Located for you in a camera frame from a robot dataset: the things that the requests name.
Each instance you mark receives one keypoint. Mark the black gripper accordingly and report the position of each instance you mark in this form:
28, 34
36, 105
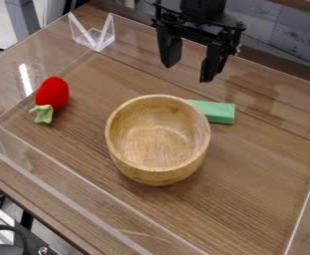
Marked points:
200, 21

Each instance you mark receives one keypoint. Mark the red plush strawberry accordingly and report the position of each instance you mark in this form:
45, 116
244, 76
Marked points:
52, 99

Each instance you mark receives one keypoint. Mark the green sponge block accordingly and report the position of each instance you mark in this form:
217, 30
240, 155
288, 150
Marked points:
220, 113

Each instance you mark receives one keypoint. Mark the wooden bowl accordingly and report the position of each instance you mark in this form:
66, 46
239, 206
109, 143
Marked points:
159, 138

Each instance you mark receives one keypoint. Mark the black clamp base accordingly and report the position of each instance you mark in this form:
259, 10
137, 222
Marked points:
19, 242

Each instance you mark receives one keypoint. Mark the clear acrylic tray enclosure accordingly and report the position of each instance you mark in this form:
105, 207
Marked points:
235, 208

